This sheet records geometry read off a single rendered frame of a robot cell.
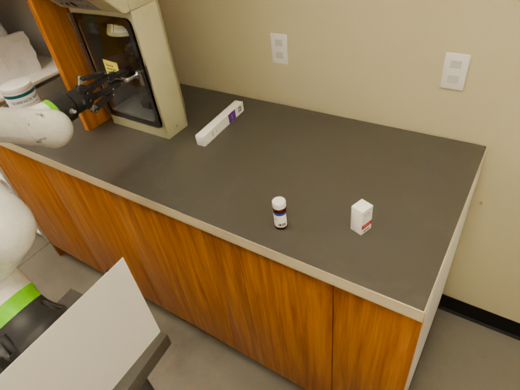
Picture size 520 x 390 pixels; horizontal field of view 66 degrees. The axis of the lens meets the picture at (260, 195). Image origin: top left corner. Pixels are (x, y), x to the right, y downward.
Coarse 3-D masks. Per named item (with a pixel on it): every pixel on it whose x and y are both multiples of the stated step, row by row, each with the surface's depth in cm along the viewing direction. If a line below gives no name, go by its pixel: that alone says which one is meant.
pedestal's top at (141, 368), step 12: (60, 300) 102; (72, 300) 101; (156, 336) 91; (168, 336) 92; (156, 348) 89; (144, 360) 87; (156, 360) 90; (132, 372) 85; (144, 372) 86; (120, 384) 83; (132, 384) 84
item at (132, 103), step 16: (80, 16) 137; (96, 16) 133; (112, 16) 129; (80, 32) 143; (96, 32) 138; (112, 32) 133; (128, 32) 129; (96, 48) 143; (112, 48) 138; (128, 48) 133; (96, 64) 149; (128, 64) 138; (112, 80) 150; (144, 80) 139; (128, 96) 150; (144, 96) 145; (112, 112) 163; (128, 112) 157; (144, 112) 151
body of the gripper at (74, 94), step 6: (72, 90) 127; (78, 90) 128; (84, 90) 130; (72, 96) 125; (78, 96) 126; (84, 96) 130; (90, 96) 132; (78, 102) 126; (84, 102) 128; (90, 102) 132; (78, 108) 127; (84, 108) 129; (90, 108) 133
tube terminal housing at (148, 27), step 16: (128, 0) 123; (144, 0) 127; (128, 16) 126; (144, 16) 129; (160, 16) 140; (144, 32) 131; (160, 32) 136; (144, 48) 133; (160, 48) 138; (144, 64) 136; (160, 64) 140; (160, 80) 142; (176, 80) 153; (160, 96) 145; (176, 96) 151; (160, 112) 147; (176, 112) 154; (144, 128) 160; (160, 128) 154; (176, 128) 156
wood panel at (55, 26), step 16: (32, 0) 134; (48, 0) 138; (48, 16) 140; (64, 16) 145; (48, 32) 141; (64, 32) 146; (48, 48) 146; (64, 48) 148; (80, 48) 153; (64, 64) 150; (80, 64) 155; (64, 80) 153
